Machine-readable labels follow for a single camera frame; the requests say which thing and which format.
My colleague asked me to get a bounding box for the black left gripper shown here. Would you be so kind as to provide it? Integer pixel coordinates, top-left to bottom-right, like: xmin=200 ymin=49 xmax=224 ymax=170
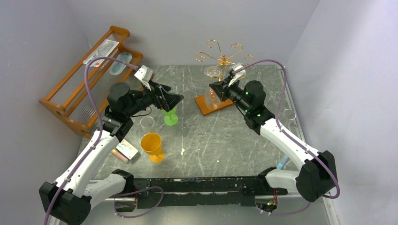
xmin=126 ymin=81 xmax=184 ymax=118

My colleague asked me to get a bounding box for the clear wine glass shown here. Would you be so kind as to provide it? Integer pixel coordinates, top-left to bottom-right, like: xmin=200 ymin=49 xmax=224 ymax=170
xmin=204 ymin=66 xmax=223 ymax=110

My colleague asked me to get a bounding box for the green plastic wine glass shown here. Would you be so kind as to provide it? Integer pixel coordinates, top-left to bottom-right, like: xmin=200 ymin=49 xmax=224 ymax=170
xmin=162 ymin=106 xmax=178 ymax=126

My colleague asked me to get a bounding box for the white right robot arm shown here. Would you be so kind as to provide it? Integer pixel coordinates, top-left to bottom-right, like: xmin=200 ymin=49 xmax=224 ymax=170
xmin=209 ymin=81 xmax=338 ymax=202

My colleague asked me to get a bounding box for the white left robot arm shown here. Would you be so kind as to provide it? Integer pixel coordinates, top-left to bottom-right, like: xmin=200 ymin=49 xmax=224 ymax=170
xmin=39 ymin=81 xmax=184 ymax=225

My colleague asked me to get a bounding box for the orange plastic wine glass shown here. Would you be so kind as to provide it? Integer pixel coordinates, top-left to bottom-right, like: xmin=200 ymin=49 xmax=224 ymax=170
xmin=140 ymin=133 xmax=165 ymax=163

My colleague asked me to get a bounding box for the orange wooden shelf rack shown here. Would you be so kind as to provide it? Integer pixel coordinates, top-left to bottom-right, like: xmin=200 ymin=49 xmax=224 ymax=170
xmin=40 ymin=26 xmax=143 ymax=138

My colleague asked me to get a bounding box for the clear glass tumbler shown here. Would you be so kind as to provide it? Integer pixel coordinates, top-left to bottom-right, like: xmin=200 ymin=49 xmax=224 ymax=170
xmin=140 ymin=116 xmax=155 ymax=132

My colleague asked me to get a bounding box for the blue white blister pack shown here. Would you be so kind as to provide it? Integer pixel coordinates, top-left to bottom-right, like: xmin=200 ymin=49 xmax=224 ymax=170
xmin=108 ymin=52 xmax=132 ymax=75

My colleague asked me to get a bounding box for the small printed cardboard box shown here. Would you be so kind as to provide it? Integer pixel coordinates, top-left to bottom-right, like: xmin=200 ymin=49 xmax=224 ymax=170
xmin=111 ymin=139 xmax=140 ymax=164

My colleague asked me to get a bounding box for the white printed package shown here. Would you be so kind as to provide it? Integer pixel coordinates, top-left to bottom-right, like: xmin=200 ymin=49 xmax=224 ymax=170
xmin=83 ymin=39 xmax=120 ymax=65

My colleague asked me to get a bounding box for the small clear glass cup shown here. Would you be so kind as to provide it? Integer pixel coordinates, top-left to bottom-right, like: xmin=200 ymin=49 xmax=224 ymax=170
xmin=282 ymin=109 xmax=297 ymax=121

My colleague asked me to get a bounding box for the light blue tape piece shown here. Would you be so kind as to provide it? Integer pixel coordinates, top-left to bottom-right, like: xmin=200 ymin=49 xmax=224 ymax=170
xmin=276 ymin=154 xmax=289 ymax=170

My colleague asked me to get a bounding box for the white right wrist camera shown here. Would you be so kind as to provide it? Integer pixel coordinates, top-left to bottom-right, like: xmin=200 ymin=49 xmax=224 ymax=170
xmin=228 ymin=63 xmax=246 ymax=87

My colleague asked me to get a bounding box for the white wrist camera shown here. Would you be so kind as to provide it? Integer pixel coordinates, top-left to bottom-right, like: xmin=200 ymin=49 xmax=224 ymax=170
xmin=134 ymin=65 xmax=153 ymax=90
xmin=228 ymin=63 xmax=246 ymax=87

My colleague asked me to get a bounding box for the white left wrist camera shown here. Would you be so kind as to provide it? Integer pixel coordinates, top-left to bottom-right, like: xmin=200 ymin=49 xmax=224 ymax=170
xmin=134 ymin=65 xmax=153 ymax=90

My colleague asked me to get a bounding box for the gold wire wine glass rack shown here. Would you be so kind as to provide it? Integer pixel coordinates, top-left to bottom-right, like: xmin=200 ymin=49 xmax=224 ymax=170
xmin=194 ymin=39 xmax=255 ymax=117

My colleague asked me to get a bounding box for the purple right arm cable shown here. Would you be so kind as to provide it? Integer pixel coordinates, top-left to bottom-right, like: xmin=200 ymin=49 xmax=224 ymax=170
xmin=234 ymin=59 xmax=340 ymax=200

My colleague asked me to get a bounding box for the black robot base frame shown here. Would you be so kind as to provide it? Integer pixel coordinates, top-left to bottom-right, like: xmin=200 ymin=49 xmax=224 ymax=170
xmin=114 ymin=173 xmax=288 ymax=209

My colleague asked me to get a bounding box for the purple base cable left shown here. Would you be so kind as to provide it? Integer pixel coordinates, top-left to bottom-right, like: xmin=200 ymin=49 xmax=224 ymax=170
xmin=112 ymin=186 xmax=164 ymax=218

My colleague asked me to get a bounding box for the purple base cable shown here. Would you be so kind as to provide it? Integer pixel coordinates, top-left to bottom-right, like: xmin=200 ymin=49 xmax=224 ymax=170
xmin=260 ymin=191 xmax=312 ymax=216
xmin=112 ymin=186 xmax=164 ymax=218

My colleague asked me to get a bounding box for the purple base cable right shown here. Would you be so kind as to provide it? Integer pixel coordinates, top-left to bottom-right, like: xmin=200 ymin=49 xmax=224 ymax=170
xmin=260 ymin=191 xmax=312 ymax=216

